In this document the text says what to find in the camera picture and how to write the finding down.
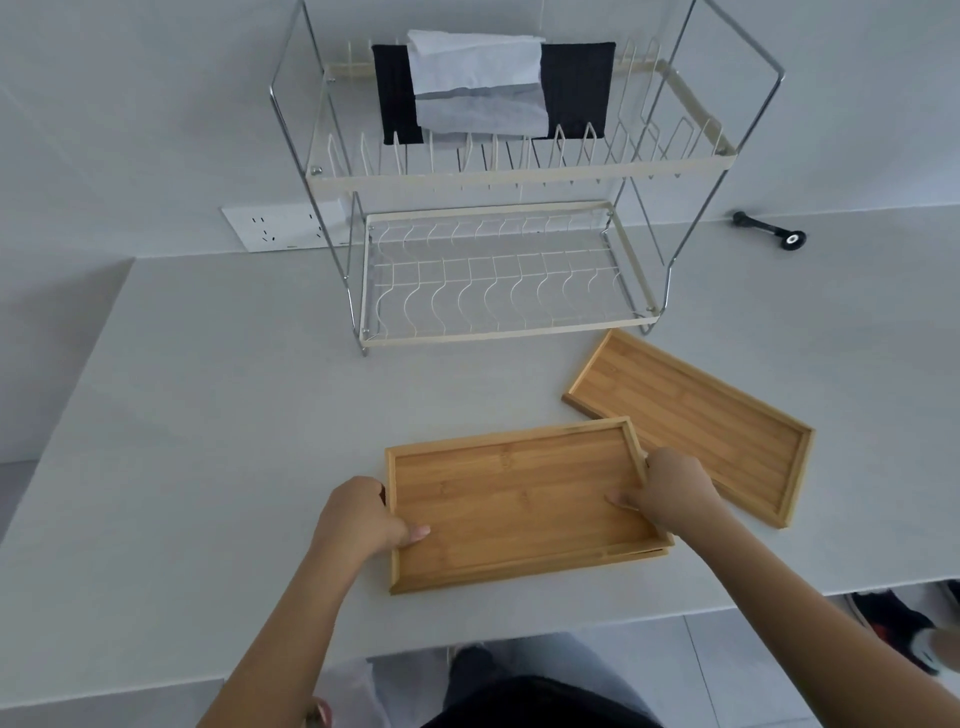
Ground person's right hand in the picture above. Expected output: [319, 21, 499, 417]
[605, 447, 726, 537]

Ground black and white shoe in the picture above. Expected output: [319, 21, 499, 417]
[846, 579, 960, 678]

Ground chrome two-tier dish rack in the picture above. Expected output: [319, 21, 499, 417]
[268, 0, 786, 357]

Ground person's black top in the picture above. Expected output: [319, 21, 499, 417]
[418, 675, 664, 728]

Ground white cloth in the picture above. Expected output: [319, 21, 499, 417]
[405, 30, 552, 136]

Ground person's left forearm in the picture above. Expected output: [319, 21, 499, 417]
[196, 537, 391, 728]

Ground black cloth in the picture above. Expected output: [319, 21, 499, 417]
[371, 41, 618, 147]

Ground bamboo tray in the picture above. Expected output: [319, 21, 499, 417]
[577, 545, 672, 571]
[384, 417, 675, 597]
[562, 327, 816, 530]

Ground person's right forearm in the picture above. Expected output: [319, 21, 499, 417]
[669, 501, 960, 728]

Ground person's left hand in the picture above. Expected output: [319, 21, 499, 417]
[309, 475, 432, 565]

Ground black handle tool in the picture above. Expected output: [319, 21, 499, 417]
[732, 210, 809, 251]

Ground white wall socket panel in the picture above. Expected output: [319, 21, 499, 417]
[220, 199, 354, 254]

